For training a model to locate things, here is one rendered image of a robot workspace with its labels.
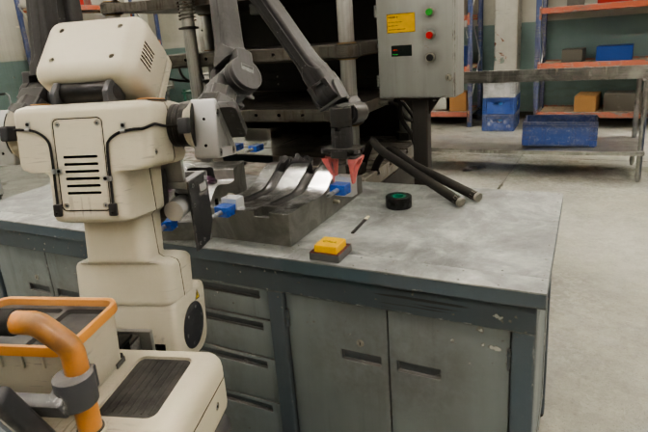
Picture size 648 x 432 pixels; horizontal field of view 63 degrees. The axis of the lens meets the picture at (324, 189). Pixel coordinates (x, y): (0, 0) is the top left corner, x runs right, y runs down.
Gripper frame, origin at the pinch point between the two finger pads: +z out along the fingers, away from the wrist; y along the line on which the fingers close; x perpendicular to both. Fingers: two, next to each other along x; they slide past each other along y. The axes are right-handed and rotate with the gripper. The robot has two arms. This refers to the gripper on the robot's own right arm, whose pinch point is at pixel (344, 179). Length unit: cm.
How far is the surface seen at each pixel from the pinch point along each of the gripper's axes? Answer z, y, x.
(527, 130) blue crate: 48, -9, -367
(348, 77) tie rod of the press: -23, 24, -59
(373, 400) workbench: 56, -11, 14
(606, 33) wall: -29, -68, -658
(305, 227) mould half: 12.4, 10.0, 5.7
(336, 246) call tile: 11.6, -5.3, 18.2
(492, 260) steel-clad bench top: 15.2, -40.0, 7.5
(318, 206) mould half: 9.3, 10.1, -3.0
